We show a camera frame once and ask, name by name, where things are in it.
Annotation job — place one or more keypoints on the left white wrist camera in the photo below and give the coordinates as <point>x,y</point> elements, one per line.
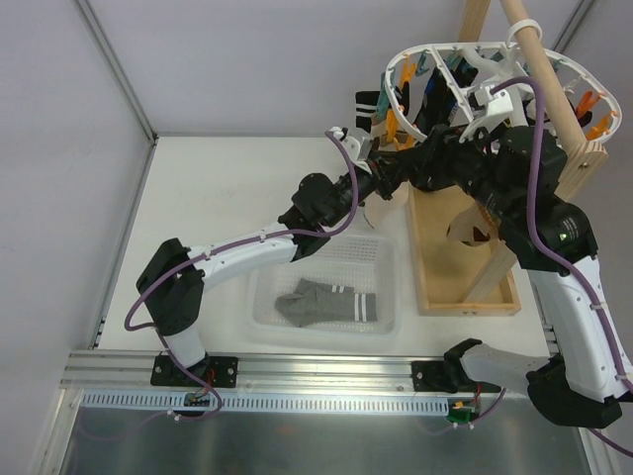
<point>356,142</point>

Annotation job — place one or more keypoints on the black white striped sock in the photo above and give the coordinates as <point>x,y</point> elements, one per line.
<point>367,114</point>

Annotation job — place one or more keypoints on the grey striped sock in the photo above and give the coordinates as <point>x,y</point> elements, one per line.
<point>314,303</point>

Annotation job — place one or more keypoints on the orange clothes peg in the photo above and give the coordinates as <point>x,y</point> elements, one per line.
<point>389,136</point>

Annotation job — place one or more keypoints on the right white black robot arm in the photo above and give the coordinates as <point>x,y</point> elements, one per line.
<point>585,383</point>

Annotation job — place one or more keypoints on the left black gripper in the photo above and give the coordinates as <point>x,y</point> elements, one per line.
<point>384,171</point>

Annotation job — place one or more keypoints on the white plastic sock hanger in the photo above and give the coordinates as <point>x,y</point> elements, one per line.
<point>468,66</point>

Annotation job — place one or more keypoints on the white slotted cable duct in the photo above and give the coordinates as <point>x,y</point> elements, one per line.
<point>267,403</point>

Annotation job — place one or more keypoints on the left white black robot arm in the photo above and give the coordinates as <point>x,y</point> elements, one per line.
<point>172,285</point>

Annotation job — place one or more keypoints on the wooden stand tray base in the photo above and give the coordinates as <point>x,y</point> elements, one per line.
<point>452,279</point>

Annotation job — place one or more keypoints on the white plastic perforated basket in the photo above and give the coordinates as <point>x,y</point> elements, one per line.
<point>352,285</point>

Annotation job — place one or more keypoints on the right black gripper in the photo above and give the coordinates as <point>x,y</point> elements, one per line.
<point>442,143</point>

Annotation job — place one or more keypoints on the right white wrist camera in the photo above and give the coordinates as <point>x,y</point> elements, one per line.
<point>490,108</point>

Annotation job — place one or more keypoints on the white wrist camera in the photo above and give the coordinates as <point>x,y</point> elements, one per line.
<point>490,108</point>
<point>356,142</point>

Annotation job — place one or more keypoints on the wooden round pole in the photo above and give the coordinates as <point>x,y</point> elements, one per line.
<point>557,106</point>

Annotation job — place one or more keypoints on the brown cream sock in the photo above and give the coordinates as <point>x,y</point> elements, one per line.
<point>376,209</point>

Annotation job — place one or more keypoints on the aluminium mounting rail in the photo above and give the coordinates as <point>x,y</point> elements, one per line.
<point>260,373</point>

